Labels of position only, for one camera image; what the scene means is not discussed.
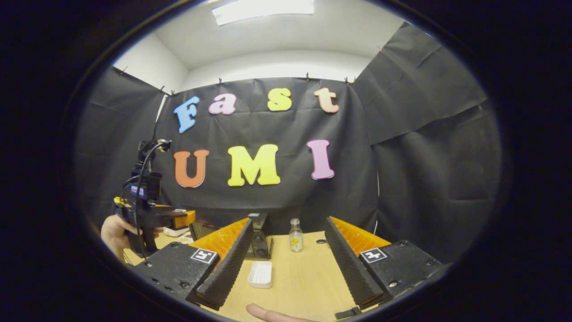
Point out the black backdrop cloth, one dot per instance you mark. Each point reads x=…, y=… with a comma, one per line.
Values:
x=424, y=179

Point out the small clear glass bottle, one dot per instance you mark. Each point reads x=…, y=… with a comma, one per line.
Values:
x=296, y=239

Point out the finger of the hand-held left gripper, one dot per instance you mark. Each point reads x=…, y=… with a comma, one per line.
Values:
x=185, y=218

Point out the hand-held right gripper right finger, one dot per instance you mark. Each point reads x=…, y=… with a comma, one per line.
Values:
x=348, y=266

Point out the large ceiling light panel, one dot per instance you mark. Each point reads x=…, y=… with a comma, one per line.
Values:
x=263, y=11

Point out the black electric oven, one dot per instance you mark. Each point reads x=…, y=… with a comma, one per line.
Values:
x=261, y=243

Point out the white rectangular dish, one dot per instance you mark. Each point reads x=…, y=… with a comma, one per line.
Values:
x=260, y=275

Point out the row of cloth clips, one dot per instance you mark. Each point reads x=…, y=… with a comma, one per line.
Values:
x=220, y=81

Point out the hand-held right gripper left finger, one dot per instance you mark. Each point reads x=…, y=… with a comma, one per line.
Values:
x=230, y=264

